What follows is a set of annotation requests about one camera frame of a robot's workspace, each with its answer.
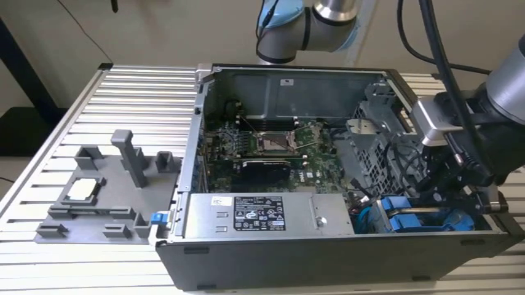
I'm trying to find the hard disk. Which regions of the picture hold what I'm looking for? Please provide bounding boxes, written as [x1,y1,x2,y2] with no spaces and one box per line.
[379,196,477,234]

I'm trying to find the black disk wire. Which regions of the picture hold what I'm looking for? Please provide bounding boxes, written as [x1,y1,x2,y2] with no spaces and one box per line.
[392,132,432,193]

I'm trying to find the grey metal disk bay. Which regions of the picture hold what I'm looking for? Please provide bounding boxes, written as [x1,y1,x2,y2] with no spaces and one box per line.
[375,196,480,236]

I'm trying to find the grey perforated drive cage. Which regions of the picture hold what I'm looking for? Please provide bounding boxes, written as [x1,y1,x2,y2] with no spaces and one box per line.
[339,78,432,199]

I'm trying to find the green motherboard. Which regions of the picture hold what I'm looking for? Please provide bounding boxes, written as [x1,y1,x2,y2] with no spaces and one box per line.
[203,119,358,195]

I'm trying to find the black graphics card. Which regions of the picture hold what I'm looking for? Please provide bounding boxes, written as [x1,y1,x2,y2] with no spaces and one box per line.
[231,158,307,187]

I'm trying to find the CPU socket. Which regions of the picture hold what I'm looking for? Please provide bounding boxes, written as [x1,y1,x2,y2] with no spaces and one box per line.
[253,130,294,153]

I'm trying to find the dark grey PC case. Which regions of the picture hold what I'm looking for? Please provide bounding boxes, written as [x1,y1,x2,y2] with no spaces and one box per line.
[154,63,525,291]

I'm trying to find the silver power supply unit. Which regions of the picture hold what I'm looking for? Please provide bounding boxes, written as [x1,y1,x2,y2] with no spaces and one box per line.
[179,192,357,239]

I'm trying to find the blue case latch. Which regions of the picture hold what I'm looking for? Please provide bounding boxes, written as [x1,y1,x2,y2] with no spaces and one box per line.
[150,211,168,228]

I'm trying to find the grey plastic parts rack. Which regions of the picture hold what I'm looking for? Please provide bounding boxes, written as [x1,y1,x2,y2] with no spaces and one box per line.
[35,128,184,245]

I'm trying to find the silver CPU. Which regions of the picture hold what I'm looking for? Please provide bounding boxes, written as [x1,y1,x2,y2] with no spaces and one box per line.
[66,177,102,200]

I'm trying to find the black stand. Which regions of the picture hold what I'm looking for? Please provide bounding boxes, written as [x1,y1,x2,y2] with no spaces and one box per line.
[0,17,67,156]

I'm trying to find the black flat data wire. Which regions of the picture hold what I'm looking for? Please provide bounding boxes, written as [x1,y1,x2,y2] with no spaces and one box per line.
[331,128,373,206]

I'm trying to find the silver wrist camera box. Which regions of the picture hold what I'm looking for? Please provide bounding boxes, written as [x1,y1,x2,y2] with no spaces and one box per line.
[412,93,477,147]

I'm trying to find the blue data wire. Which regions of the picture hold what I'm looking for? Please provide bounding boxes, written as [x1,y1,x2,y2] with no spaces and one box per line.
[353,205,374,234]

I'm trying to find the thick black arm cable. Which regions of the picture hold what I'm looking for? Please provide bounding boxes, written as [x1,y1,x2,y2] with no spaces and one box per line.
[417,0,500,185]

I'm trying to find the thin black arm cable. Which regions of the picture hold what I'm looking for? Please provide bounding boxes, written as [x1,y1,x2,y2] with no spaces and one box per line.
[397,0,492,74]

